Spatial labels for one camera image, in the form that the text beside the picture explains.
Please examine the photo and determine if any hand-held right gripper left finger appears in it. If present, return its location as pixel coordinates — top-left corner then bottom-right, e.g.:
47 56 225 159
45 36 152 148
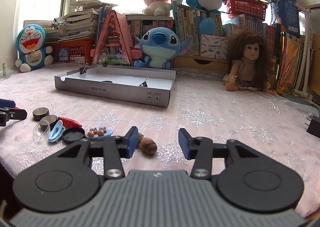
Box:
56 126 139 180

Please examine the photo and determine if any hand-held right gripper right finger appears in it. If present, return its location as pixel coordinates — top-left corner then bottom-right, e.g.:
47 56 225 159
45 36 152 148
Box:
178 128 263 180

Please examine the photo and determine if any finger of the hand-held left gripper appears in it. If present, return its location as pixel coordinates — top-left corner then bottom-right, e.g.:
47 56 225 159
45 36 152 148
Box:
0 107 27 127
0 99 16 109

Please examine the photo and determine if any clear round plastic dish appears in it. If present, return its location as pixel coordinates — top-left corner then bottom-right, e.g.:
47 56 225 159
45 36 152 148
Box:
32 121 50 143

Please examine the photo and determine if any blue hair clip with bears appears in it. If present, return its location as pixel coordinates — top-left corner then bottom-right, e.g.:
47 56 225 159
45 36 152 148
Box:
86 127 115 140

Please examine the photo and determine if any plain blue hair clip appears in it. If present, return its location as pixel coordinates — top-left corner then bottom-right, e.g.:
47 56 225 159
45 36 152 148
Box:
47 120 66 143

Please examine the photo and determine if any grey cardboard box tray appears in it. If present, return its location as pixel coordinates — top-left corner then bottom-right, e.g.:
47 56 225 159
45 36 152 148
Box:
54 64 177 108

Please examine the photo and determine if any red hair clip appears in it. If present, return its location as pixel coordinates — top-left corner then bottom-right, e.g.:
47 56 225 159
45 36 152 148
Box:
58 116 82 129

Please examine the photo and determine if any black round tin lid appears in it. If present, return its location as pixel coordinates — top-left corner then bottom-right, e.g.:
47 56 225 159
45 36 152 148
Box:
62 127 85 144

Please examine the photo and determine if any pink snowflake tablecloth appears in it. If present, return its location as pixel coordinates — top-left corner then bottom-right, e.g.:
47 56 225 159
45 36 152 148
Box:
0 63 320 217

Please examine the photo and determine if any blue cat robot plush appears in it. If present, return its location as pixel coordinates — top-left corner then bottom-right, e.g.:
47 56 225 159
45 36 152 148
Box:
15 25 53 72

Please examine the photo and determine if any wooden drawer box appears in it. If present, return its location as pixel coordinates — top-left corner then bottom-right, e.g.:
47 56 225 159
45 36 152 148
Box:
174 53 229 70

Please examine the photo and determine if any white mesh panel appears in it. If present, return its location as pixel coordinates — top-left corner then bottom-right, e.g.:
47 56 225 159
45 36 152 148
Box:
24 20 55 33

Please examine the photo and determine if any red plastic crate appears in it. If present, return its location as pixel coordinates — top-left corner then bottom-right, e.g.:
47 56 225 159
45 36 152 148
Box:
45 37 97 64

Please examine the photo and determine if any brown haired doll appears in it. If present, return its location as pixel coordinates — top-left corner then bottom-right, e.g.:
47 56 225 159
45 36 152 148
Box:
222 30 278 96

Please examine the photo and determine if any white label printer box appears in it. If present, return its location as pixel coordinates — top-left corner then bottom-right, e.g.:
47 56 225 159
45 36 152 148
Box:
199 35 229 59

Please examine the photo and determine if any pink triangular house model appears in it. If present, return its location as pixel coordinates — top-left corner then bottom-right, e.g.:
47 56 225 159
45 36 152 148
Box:
90 10 142 66

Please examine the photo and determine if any blue alien plush toy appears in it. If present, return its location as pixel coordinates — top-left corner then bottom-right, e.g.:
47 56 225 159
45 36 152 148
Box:
133 27 193 69

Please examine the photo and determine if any stack of papers and books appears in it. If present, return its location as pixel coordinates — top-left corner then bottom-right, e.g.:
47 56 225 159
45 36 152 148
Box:
54 1 118 41

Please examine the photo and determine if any low row of books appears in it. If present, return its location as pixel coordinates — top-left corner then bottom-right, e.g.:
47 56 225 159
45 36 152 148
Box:
126 16 174 40

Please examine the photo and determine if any tall row of books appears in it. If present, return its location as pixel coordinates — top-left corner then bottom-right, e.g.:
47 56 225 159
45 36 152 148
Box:
172 1 225 55

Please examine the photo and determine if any black power adapter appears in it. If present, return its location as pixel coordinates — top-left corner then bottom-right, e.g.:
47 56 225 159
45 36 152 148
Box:
305 116 320 139

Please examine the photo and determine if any row of thin picture books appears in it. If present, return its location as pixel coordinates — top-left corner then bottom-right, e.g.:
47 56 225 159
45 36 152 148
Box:
275 31 315 94

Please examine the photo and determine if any row of blue spined books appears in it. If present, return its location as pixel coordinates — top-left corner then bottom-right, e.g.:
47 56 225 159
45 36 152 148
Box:
222 14 283 50

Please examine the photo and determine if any red plastic basket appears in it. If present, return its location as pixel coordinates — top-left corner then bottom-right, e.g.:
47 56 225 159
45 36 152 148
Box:
224 0 268 21

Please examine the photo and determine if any white pipe rack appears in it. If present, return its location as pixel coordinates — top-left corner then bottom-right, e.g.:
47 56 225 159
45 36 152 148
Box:
292 2 316 103

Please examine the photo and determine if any tall blue carton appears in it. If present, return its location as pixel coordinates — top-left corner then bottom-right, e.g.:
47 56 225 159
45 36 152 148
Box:
271 0 300 39

